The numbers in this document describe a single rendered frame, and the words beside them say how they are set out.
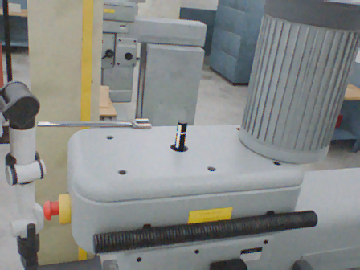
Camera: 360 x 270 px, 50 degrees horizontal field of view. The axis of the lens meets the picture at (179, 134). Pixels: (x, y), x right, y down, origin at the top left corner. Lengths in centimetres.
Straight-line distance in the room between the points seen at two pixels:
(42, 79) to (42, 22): 33
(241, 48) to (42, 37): 604
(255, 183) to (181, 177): 15
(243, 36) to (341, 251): 717
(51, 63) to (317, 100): 192
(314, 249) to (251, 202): 28
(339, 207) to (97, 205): 59
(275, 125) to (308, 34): 19
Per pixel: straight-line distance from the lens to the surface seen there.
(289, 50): 77
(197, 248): 81
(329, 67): 78
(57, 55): 247
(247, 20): 801
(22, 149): 151
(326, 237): 100
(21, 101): 141
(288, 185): 81
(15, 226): 169
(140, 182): 68
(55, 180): 281
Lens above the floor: 224
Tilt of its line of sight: 24 degrees down
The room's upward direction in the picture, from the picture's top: 7 degrees clockwise
